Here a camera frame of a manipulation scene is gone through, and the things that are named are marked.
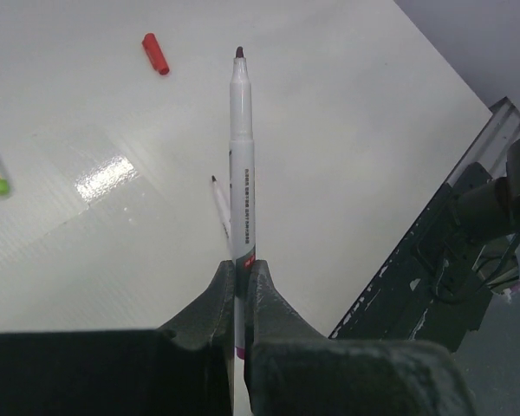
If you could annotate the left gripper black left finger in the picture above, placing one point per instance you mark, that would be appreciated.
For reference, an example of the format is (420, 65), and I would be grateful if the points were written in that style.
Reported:
(184, 367)

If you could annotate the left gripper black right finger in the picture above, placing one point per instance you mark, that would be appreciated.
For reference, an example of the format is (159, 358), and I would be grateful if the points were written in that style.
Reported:
(292, 369)

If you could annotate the white pen purple end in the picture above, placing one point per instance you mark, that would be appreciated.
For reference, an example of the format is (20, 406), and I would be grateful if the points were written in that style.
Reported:
(242, 190)

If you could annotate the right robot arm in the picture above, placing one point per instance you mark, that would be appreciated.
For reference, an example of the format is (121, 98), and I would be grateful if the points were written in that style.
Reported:
(492, 210)

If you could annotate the white pen red end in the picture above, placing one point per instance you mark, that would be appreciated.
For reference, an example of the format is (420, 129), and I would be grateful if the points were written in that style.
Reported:
(222, 205)

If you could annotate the red pen cap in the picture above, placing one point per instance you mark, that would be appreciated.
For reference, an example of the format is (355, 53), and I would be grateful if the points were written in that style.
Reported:
(155, 54)

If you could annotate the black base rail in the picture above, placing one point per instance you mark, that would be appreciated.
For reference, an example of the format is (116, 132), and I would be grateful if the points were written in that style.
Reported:
(437, 284)

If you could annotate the aluminium frame rail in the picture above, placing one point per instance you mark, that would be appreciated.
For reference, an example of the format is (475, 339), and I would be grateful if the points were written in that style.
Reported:
(490, 147)

